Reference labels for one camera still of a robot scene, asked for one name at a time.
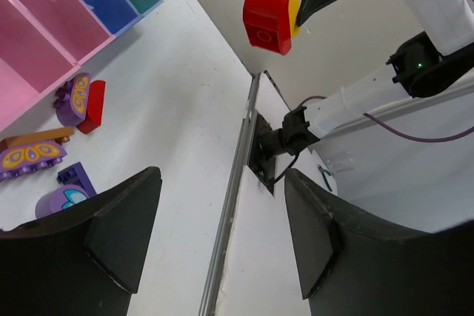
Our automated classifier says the red lego brick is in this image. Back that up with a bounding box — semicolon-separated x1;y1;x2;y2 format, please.
77;80;106;135

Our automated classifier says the purple brown lego piece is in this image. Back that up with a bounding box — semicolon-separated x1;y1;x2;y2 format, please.
1;127;74;181

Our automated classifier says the red curved lego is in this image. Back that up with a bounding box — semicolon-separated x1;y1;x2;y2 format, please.
242;0;292;56

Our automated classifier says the purple butterfly lego on red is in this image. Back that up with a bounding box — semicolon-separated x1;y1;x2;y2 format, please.
53;73;91;127

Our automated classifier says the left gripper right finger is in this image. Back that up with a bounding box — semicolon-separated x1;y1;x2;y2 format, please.
284;169;473;315

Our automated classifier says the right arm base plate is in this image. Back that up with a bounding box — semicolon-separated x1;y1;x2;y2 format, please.
247;112;299;195

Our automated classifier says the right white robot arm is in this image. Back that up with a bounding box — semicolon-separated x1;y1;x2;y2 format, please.
258;0;473;158

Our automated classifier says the large pink bin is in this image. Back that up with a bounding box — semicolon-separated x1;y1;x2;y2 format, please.
1;0;79;129

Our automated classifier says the small pink bin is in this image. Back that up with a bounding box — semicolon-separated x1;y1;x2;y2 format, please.
8;0;114;64

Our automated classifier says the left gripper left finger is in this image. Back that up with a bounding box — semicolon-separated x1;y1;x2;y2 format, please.
1;167;162;315

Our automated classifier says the purple flower lego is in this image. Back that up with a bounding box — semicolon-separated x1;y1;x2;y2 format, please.
35;162;97;219

